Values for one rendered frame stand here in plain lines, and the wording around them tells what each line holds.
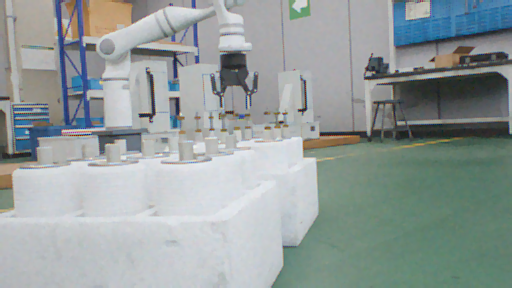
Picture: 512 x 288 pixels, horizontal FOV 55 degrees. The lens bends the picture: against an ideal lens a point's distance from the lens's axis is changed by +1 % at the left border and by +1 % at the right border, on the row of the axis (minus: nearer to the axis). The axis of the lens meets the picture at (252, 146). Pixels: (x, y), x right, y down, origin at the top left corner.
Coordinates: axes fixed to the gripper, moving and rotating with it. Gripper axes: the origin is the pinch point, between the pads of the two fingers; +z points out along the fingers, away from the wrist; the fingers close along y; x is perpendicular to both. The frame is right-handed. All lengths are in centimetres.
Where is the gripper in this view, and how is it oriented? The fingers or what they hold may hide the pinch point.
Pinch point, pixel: (235, 105)
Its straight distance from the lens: 138.4
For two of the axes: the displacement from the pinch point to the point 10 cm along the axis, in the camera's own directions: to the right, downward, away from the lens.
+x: 1.5, 0.4, -9.9
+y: -9.9, 0.6, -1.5
